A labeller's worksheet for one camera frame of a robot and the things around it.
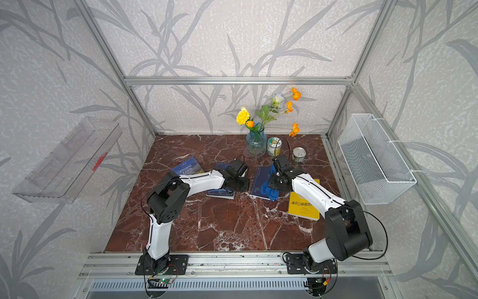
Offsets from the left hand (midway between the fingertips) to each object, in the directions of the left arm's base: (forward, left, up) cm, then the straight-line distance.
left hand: (249, 187), depth 96 cm
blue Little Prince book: (-4, +14, 0) cm, 14 cm away
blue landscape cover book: (+13, +34, 0) cm, 36 cm away
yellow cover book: (-10, -24, +1) cm, 26 cm away
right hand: (-1, -11, +7) cm, 14 cm away
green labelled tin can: (+23, -14, +7) cm, 28 cm away
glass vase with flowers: (+23, -4, +10) cm, 25 cm away
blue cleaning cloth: (-8, -11, +9) cm, 16 cm away
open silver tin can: (+18, -28, +4) cm, 34 cm away
